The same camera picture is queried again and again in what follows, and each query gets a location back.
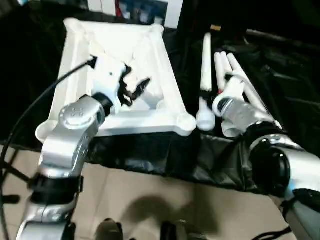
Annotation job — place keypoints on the white plastic table leg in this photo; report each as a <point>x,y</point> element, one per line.
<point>207,62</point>
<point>238,67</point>
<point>218,67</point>
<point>225,62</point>

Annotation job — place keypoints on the white plastic table top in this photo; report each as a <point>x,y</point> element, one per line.
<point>75,62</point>

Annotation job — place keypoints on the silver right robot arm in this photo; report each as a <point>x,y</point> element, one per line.
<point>275,150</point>

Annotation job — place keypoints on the small tan label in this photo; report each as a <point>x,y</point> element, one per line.
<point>216,27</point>

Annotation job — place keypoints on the white glass-door cabinet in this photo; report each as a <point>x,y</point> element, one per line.
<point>150,10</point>

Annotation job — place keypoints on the long black bar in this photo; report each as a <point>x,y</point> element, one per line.
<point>260,34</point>

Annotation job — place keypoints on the grey robot left foot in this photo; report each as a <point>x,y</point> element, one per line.
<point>110,230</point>

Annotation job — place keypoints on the grey robot foot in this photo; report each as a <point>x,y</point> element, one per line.
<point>110,230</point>
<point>175,230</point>

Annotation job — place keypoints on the grey robot right foot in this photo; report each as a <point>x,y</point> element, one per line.
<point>175,230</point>

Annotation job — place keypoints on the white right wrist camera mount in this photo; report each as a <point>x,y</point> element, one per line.
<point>232,87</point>

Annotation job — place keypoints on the dark folding stand frame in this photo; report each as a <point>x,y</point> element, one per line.
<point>15,172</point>

